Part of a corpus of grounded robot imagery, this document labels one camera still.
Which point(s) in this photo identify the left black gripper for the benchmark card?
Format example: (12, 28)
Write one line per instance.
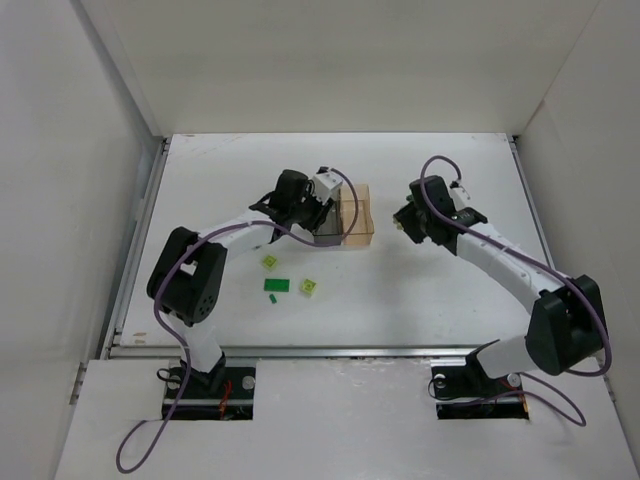
(322, 218)

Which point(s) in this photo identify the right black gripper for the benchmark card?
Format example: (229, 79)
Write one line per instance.
(409, 223)

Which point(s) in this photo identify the green and lime lego stack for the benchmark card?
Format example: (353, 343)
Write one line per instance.
(404, 218)

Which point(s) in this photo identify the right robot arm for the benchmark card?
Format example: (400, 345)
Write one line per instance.
(566, 324)

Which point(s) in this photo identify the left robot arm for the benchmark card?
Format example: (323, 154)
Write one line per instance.
(186, 281)

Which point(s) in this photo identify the grey transparent container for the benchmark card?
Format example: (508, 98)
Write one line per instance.
(330, 231)

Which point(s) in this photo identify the orange transparent container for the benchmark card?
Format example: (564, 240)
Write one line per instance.
(355, 215)

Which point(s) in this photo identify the lime lego brick left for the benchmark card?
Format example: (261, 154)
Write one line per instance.
(269, 262)

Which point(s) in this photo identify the lime lego brick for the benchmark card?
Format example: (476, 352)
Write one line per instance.
(308, 287)
(269, 262)

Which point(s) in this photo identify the lime lego brick right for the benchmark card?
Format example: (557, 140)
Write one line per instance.
(308, 287)

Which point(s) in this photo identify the dark green flat lego plate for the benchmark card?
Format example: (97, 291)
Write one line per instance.
(276, 285)

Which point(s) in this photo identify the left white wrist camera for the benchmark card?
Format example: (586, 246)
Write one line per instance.
(326, 185)

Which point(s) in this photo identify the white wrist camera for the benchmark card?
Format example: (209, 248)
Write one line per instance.
(326, 185)
(459, 194)

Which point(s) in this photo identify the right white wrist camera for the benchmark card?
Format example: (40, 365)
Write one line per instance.
(459, 194)

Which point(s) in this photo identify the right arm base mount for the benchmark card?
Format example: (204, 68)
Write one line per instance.
(462, 392)

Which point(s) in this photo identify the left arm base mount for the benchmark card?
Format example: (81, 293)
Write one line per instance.
(227, 395)

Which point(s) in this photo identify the aluminium rail front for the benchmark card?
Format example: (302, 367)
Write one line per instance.
(274, 352)

